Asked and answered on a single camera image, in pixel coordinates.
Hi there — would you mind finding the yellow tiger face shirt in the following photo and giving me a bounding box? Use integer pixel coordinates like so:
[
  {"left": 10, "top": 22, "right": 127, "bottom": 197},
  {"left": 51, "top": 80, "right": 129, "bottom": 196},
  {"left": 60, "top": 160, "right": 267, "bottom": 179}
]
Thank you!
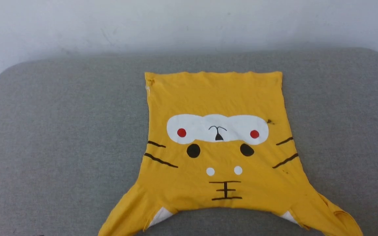
[{"left": 98, "top": 70, "right": 363, "bottom": 236}]

